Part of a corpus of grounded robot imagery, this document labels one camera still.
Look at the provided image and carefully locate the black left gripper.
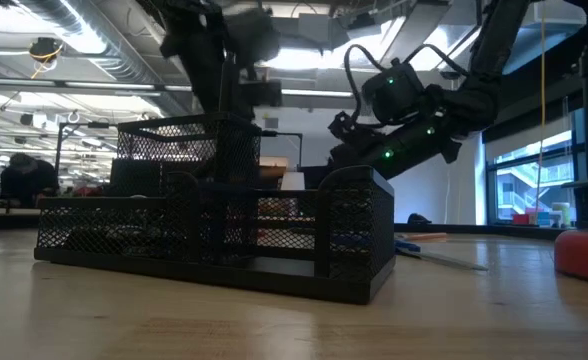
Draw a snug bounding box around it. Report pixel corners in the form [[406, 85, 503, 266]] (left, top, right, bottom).
[[159, 7, 283, 121]]

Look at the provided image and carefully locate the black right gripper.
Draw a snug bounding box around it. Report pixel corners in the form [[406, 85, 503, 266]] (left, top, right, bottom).
[[326, 112, 410, 180]]

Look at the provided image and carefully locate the orange pencil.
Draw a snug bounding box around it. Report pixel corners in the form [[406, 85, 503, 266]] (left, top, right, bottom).
[[398, 231, 449, 244]]

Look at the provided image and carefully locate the black mesh desk organizer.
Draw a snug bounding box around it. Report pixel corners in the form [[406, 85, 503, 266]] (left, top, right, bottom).
[[33, 112, 397, 306]]

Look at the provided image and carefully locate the ceiling light strip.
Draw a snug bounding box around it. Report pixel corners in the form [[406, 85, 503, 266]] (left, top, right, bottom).
[[279, 88, 355, 99]]

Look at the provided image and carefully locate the white tapered cup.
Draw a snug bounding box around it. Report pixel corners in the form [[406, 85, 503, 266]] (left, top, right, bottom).
[[280, 171, 306, 192]]

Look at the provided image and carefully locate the pale green container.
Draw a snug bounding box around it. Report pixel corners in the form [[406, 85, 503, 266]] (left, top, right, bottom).
[[551, 201, 572, 227]]

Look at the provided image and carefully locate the person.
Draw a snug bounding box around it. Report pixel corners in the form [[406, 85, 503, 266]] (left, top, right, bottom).
[[0, 152, 61, 209]]

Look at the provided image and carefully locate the red desk lamp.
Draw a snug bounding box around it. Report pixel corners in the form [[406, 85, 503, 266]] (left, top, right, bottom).
[[553, 228, 588, 286]]

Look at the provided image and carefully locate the black background rig frame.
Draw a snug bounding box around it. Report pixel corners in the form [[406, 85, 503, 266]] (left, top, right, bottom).
[[261, 130, 304, 169], [55, 121, 120, 177]]

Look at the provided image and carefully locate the black table frame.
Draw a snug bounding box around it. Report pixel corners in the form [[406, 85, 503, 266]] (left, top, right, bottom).
[[395, 223, 568, 241]]

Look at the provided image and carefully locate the silver spiral ceiling duct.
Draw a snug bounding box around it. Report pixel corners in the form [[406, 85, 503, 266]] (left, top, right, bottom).
[[16, 0, 198, 86]]

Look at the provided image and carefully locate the yellow hanging cable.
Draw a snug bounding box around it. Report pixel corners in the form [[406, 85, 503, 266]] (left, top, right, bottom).
[[536, 0, 547, 214]]

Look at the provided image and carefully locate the large white ceiling duct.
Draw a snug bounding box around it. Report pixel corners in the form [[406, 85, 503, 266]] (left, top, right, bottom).
[[423, 0, 588, 80]]

